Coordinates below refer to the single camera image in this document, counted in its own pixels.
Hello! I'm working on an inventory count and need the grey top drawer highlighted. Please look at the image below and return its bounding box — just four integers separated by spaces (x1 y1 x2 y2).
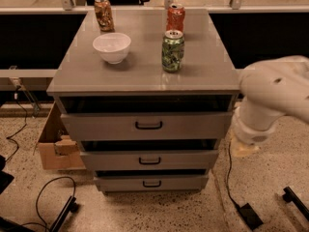
61 112 232 141

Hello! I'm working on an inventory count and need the grey drawer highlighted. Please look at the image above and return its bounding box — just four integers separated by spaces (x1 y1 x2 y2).
94 175 209 192
61 112 232 141
80 150 218 171

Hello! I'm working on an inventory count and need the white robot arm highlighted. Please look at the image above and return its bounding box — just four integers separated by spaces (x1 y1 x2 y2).
230 56 309 158

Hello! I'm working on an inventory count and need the grey drawer cabinet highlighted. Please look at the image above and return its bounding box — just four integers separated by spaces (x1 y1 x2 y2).
47 7 239 178

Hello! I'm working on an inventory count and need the grey middle drawer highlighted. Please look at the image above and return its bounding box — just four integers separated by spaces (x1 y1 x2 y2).
80 150 218 171

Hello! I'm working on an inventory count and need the grey bottom drawer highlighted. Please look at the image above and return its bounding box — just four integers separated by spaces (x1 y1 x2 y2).
94 175 209 192

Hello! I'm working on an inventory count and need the black metal leg right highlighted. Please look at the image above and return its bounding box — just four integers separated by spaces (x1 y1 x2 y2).
282 187 309 221

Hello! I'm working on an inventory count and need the black metal leg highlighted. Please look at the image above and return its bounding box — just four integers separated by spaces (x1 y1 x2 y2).
282 187 309 221
50 196 79 232

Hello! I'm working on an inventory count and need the black power adapter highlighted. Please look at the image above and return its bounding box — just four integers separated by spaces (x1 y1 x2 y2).
238 203 264 230

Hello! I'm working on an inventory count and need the green soda can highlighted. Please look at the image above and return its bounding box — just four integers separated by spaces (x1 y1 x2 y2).
161 30 184 73

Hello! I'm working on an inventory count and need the red soda can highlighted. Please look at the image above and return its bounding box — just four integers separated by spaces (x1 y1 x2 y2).
166 3 185 32

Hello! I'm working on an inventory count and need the white bowl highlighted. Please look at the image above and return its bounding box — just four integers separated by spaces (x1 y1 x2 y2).
93 33 131 64

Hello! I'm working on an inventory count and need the black metal leg left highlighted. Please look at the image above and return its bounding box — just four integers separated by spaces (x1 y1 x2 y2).
50 196 79 232

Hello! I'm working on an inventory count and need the cardboard box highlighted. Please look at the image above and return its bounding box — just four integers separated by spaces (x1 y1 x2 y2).
37 103 85 170

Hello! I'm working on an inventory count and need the brown soda can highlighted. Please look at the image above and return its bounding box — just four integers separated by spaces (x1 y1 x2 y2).
94 0 114 32

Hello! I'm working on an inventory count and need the black cable right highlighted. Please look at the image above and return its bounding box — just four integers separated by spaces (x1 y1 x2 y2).
225 140 241 209

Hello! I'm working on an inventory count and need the black floor cable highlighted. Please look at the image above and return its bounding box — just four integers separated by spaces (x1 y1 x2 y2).
18 176 77 232

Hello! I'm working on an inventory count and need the black cable left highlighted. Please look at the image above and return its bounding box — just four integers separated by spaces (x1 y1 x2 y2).
5 85 29 162

